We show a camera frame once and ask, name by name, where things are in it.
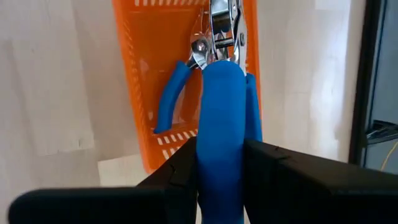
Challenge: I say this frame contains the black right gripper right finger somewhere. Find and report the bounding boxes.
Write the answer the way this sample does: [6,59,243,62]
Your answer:
[243,139,398,224]

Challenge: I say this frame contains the black metal table frame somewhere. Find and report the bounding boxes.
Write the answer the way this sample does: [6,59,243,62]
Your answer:
[348,0,379,166]

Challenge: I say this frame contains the yellow cable on floor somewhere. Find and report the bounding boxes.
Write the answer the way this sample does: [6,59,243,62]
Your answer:
[381,148,398,172]

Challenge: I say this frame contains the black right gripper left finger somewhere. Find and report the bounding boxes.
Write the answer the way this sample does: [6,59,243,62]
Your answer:
[7,136,200,224]

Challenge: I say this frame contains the orange plastic basket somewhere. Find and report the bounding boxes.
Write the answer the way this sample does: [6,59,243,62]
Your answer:
[111,0,264,175]

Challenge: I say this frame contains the blue-handled metal hole punch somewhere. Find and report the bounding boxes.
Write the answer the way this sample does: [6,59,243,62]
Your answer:
[195,0,264,224]
[153,30,215,135]

